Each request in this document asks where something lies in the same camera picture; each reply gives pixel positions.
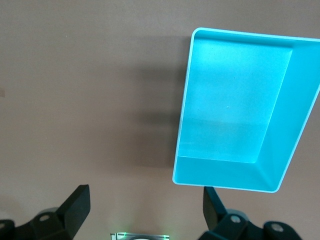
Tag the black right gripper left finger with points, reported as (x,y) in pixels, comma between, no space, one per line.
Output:
(57,220)

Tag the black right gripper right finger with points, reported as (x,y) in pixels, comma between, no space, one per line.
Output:
(225,222)

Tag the blue plastic box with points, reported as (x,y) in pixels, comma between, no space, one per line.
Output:
(225,105)

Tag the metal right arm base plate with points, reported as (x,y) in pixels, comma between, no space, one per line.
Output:
(120,236)

